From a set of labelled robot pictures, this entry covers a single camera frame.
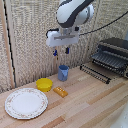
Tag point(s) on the black dish rack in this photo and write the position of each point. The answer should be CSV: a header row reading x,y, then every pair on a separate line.
x,y
116,45

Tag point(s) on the white floral rim plate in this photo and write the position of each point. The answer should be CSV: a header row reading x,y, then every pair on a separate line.
x,y
26,103

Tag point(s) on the blue cup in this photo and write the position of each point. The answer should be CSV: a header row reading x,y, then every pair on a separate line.
x,y
63,73

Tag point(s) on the ribbed metal oven tray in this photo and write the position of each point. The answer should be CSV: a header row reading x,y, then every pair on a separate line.
x,y
110,60

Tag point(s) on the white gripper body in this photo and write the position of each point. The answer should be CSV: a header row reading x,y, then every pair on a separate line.
x,y
63,38

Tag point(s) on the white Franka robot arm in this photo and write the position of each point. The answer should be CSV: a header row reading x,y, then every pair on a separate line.
x,y
71,13

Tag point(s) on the yellow bowl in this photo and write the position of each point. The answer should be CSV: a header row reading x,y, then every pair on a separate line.
x,y
44,84

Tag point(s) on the woven folding screen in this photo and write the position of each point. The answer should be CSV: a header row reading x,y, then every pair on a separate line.
x,y
30,40

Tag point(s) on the orange bread loaf toy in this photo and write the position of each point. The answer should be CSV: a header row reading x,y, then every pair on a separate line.
x,y
60,91

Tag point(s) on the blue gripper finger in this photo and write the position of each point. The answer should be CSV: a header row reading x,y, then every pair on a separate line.
x,y
55,52
67,50

